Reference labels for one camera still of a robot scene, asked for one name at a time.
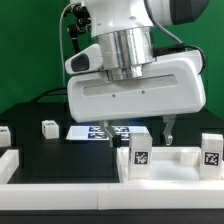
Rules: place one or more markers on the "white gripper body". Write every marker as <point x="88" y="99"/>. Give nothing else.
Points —
<point x="170" y="85"/>

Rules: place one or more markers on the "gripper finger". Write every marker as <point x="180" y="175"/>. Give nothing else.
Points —
<point x="169" y="121"/>
<point x="114" y="139"/>

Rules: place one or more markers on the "white square tabletop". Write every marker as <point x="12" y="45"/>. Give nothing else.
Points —
<point x="167" y="164"/>

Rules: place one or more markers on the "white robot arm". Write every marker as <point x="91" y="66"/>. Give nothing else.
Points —
<point x="123" y="75"/>

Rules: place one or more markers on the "white marker sheet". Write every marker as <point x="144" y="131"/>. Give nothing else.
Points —
<point x="90" y="133"/>

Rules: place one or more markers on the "white front fence bar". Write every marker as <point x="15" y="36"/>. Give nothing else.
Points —
<point x="151" y="195"/>

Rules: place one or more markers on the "white fence bar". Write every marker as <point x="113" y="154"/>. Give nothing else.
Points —
<point x="9" y="162"/>
<point x="151" y="195"/>

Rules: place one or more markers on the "white left fence bar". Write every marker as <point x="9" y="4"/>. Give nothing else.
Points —
<point x="9" y="162"/>

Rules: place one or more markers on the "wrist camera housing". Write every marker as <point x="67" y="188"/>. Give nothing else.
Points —
<point x="88" y="60"/>

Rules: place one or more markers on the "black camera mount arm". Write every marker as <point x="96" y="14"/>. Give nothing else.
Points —
<point x="78" y="26"/>

